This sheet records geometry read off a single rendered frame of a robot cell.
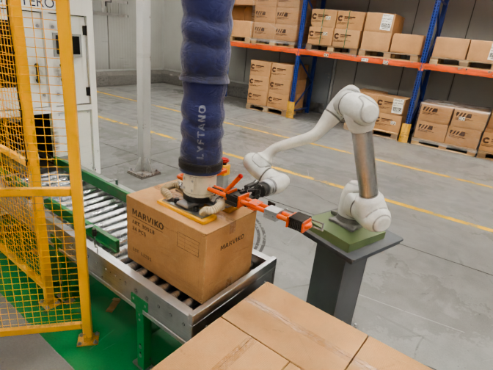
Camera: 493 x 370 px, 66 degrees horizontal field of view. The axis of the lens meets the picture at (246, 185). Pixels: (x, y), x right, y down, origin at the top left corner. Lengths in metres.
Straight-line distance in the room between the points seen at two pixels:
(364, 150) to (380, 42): 6.93
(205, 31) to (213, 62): 0.13
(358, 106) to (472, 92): 8.09
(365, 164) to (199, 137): 0.85
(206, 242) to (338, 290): 1.02
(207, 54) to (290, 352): 1.35
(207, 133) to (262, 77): 8.16
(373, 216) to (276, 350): 0.85
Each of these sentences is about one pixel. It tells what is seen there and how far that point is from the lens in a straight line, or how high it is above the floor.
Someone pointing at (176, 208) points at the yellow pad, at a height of 0.97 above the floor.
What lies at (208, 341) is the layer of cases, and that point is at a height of 0.54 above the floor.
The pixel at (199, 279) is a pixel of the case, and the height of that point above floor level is 0.69.
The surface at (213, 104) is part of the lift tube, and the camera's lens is 1.81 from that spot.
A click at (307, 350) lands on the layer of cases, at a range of 1.87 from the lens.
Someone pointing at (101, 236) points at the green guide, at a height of 0.61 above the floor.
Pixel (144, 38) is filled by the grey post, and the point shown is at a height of 1.66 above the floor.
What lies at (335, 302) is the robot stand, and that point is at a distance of 2.56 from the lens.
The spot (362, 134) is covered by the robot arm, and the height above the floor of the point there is 1.42.
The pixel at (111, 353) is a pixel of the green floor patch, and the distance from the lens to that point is 2.59.
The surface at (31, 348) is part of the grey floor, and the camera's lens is 2.74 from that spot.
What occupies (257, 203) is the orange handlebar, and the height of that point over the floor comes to 1.10.
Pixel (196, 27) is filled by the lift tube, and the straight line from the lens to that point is 1.76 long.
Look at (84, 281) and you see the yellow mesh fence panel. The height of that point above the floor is 0.45.
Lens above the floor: 1.83
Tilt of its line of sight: 22 degrees down
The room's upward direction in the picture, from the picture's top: 6 degrees clockwise
